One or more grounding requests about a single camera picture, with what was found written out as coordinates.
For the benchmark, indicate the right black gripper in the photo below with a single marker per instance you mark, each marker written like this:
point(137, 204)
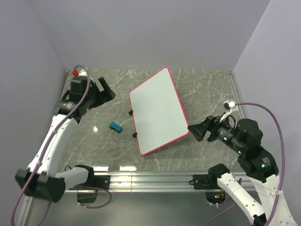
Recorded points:
point(210, 123)

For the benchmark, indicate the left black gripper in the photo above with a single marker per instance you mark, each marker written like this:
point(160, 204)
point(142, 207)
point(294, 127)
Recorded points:
point(106, 95)

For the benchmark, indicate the blue whiteboard eraser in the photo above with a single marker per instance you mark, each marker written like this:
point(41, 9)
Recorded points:
point(115, 127)

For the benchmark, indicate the pink framed whiteboard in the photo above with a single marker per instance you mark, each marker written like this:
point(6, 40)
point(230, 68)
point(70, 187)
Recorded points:
point(158, 114)

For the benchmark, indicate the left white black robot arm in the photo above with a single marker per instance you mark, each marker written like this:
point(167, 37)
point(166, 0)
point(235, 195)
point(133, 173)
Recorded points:
point(41, 179)

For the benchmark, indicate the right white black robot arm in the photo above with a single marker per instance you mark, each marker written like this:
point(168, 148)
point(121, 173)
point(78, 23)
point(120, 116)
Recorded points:
point(258, 164)

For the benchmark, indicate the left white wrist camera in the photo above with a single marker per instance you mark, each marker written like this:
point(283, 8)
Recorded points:
point(81, 72)

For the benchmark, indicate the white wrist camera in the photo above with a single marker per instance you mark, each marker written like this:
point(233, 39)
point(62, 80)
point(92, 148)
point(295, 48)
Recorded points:
point(230, 107)
point(81, 72)

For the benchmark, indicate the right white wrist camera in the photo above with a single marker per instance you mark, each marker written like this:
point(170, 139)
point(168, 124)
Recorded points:
point(230, 107)

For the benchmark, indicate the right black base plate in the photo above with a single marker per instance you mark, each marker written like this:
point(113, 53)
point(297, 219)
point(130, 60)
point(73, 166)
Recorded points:
point(201, 182)

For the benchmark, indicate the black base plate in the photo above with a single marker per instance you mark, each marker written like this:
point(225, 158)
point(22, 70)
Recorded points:
point(102, 181)
point(201, 182)

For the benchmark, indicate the aluminium right side rail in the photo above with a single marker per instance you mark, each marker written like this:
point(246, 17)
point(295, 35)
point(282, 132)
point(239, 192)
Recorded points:
point(236, 98)

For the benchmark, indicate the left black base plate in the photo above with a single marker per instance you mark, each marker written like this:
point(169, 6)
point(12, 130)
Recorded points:
point(102, 181)

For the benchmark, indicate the aluminium mounting rail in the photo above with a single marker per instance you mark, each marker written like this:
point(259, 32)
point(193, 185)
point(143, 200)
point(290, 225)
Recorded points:
point(158, 181)

